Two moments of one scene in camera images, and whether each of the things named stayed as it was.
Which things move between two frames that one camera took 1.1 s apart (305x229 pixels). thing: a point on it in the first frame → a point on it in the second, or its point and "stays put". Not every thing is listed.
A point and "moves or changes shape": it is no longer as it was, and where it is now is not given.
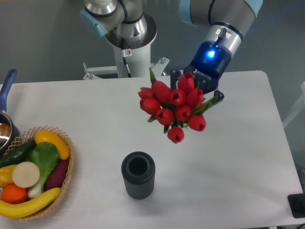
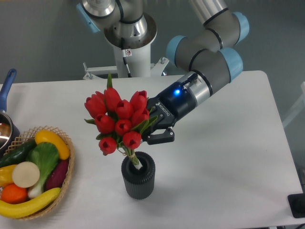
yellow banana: [9, 210] stays put
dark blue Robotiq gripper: [208, 67] → [175, 104]
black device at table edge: [296, 202] stays put
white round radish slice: [25, 174] stays put
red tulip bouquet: [176, 109] moves or changes shape
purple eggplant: [56, 178] stays put
